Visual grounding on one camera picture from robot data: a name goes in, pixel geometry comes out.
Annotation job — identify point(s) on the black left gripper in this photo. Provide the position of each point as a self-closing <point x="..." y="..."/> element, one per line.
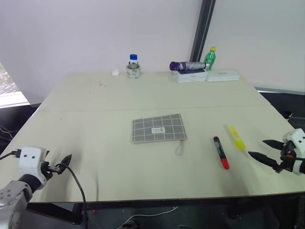
<point x="48" y="169"/>

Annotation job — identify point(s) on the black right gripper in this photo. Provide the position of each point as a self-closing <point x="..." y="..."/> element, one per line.
<point x="287" y="158"/>

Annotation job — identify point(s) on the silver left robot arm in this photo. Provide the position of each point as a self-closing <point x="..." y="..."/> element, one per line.
<point x="14" y="202"/>

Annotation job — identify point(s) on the grey checked pencil pouch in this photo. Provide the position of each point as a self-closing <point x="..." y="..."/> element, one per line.
<point x="157" y="128"/>

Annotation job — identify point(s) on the yellow highlighter pen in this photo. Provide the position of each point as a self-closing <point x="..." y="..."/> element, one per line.
<point x="236" y="137"/>

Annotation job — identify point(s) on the small black clamp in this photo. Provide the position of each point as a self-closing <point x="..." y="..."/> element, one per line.
<point x="288" y="114"/>

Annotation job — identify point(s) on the red and black marker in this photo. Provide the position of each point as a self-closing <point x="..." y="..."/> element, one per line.
<point x="221" y="152"/>

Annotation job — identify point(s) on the flat white box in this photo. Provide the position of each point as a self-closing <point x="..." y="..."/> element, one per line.
<point x="222" y="75"/>

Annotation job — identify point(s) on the crumpled white tissue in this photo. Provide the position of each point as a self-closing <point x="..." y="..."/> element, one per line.
<point x="115" y="72"/>

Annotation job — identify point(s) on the white box with blue stripe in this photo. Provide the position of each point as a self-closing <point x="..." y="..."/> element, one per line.
<point x="190" y="76"/>

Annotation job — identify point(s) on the green bottle with yellow cap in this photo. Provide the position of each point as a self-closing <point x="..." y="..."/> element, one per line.
<point x="210" y="58"/>

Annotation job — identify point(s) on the clear tape roll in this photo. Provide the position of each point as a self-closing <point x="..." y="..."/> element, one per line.
<point x="133" y="73"/>

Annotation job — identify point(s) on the folded purple silver umbrella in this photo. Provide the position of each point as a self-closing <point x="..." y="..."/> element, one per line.
<point x="188" y="65"/>

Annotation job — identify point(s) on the small bottle with blue cap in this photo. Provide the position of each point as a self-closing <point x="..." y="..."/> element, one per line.
<point x="133" y="59"/>

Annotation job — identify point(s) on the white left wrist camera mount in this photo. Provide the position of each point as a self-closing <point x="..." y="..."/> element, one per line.
<point x="29" y="162"/>

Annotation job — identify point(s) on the dark window frame post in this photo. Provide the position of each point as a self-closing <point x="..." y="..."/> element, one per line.
<point x="201" y="31"/>

